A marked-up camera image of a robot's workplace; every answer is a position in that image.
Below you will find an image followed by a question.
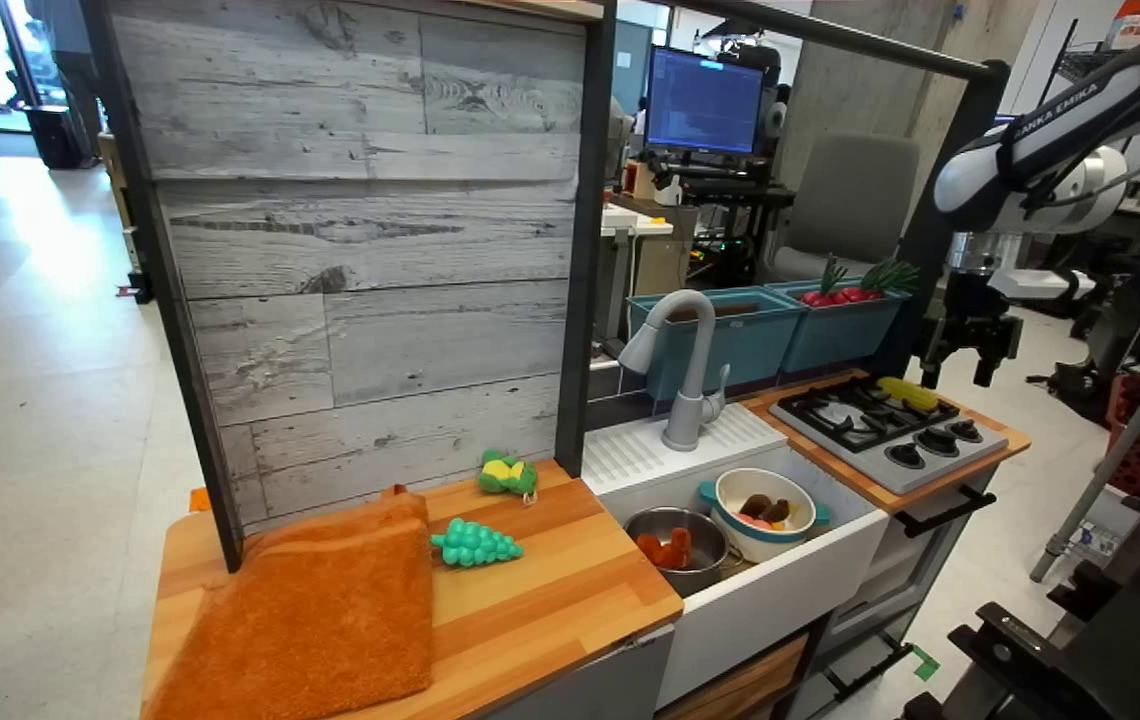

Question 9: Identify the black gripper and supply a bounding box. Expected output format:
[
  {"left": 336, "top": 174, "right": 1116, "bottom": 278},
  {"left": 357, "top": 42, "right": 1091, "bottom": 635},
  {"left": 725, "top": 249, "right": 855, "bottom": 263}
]
[{"left": 926, "top": 272, "right": 1026, "bottom": 390}]

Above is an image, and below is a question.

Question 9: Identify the orange plush toy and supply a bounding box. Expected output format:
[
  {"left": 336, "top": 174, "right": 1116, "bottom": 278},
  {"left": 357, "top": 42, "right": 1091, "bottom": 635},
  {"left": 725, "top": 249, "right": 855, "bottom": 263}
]
[{"left": 638, "top": 522, "right": 700, "bottom": 571}]

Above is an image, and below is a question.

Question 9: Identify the yellow-green toy fruit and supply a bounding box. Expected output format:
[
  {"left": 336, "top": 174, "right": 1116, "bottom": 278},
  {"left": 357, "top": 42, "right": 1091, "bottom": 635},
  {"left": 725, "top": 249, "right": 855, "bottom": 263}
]
[{"left": 478, "top": 449, "right": 544, "bottom": 503}]

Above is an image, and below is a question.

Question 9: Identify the grey toy stove top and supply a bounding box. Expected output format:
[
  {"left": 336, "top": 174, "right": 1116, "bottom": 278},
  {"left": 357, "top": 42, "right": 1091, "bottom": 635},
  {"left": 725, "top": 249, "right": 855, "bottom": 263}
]
[{"left": 768, "top": 376, "right": 1014, "bottom": 497}]

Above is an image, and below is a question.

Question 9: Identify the yellow corn toy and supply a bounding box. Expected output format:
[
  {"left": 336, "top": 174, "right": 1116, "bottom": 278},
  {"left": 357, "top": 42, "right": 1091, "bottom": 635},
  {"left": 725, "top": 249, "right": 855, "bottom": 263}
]
[{"left": 877, "top": 373, "right": 945, "bottom": 414}]

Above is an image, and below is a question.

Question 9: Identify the teal planter box with plants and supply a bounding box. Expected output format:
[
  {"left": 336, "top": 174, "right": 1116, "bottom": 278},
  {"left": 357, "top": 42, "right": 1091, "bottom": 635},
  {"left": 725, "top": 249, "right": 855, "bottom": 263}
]
[{"left": 779, "top": 274, "right": 912, "bottom": 381}]

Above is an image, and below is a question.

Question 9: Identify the grey office chair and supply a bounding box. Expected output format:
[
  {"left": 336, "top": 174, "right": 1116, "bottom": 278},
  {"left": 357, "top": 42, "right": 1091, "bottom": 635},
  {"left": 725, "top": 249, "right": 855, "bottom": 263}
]
[{"left": 773, "top": 129, "right": 926, "bottom": 290}]

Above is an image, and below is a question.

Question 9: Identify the green bowl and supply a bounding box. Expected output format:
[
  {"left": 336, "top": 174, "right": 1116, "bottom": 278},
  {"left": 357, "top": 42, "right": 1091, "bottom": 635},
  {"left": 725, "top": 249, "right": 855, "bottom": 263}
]
[{"left": 698, "top": 465, "right": 837, "bottom": 564}]

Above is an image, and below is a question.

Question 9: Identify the teal planter box empty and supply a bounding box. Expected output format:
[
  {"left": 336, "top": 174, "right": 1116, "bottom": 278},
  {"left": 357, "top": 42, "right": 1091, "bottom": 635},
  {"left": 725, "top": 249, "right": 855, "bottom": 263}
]
[{"left": 627, "top": 282, "right": 805, "bottom": 404}]

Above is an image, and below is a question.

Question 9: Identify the grey toy faucet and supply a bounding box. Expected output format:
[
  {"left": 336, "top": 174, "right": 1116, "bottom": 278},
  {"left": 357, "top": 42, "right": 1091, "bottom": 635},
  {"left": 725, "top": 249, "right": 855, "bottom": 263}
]
[{"left": 617, "top": 288, "right": 738, "bottom": 456}]

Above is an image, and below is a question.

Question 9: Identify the white toy sink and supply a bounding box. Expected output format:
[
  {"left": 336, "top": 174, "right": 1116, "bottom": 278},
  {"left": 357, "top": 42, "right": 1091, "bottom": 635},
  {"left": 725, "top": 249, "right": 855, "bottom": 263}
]
[{"left": 581, "top": 401, "right": 891, "bottom": 712}]

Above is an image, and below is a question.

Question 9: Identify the stainless steel bowl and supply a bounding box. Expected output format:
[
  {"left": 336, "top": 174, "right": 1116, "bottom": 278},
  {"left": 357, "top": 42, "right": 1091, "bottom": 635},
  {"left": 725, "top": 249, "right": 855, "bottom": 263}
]
[{"left": 626, "top": 507, "right": 733, "bottom": 596}]

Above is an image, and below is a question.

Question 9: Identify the computer monitor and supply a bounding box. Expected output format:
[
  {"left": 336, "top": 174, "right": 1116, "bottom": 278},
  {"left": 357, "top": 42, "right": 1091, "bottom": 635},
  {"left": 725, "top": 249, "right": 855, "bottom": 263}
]
[{"left": 642, "top": 42, "right": 768, "bottom": 162}]

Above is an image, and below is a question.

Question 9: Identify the black oven door handle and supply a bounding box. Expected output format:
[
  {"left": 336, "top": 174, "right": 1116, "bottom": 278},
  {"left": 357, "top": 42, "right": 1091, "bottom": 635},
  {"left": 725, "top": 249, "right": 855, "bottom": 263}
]
[{"left": 891, "top": 484, "right": 999, "bottom": 541}]

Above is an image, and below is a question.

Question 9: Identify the black metal frame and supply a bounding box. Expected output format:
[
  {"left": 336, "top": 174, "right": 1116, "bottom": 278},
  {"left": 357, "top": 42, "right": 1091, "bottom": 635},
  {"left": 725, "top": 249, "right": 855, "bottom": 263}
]
[{"left": 78, "top": 0, "right": 1014, "bottom": 574}]

